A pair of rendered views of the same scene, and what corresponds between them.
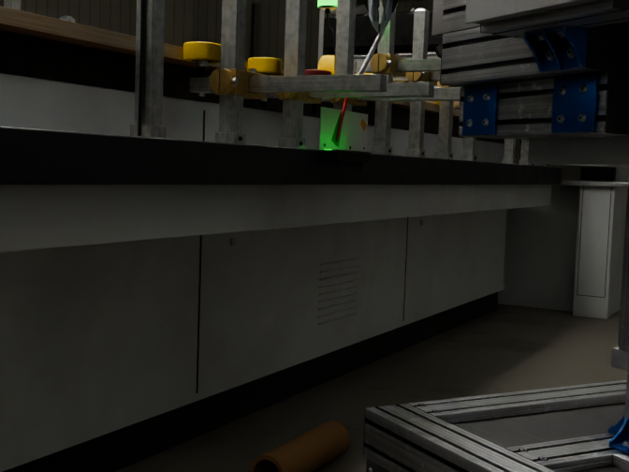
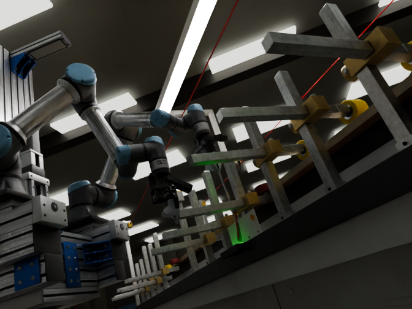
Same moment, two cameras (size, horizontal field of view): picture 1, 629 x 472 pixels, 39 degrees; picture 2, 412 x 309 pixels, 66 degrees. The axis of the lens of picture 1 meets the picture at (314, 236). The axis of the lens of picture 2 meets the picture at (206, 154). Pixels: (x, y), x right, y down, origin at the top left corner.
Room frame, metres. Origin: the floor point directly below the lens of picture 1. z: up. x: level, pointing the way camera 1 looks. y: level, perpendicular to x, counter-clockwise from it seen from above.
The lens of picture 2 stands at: (2.92, -1.23, 0.53)
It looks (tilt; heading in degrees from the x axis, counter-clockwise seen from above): 24 degrees up; 124
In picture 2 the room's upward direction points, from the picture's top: 18 degrees counter-clockwise
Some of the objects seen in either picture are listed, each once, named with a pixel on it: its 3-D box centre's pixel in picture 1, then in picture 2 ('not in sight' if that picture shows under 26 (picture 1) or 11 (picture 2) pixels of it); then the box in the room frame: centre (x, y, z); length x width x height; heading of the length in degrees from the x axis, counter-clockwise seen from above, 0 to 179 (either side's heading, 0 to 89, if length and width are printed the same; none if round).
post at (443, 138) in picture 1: (446, 94); (368, 73); (2.91, -0.41, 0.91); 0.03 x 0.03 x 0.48; 62
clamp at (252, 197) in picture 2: (345, 94); (246, 203); (2.26, -0.07, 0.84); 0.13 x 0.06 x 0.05; 152
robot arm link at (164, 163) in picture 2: not in sight; (160, 167); (2.12, -0.38, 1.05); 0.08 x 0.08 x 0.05
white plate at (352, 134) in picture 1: (344, 131); (243, 230); (2.21, -0.07, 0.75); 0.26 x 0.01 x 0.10; 152
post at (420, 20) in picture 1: (417, 90); (308, 132); (2.69, -0.29, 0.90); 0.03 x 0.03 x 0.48; 62
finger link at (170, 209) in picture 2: not in sight; (171, 211); (2.13, -0.38, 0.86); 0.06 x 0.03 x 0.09; 62
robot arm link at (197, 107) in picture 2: not in sight; (196, 116); (2.21, -0.14, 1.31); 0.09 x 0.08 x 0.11; 6
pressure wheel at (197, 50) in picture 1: (201, 69); not in sight; (1.89, 0.25, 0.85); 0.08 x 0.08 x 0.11
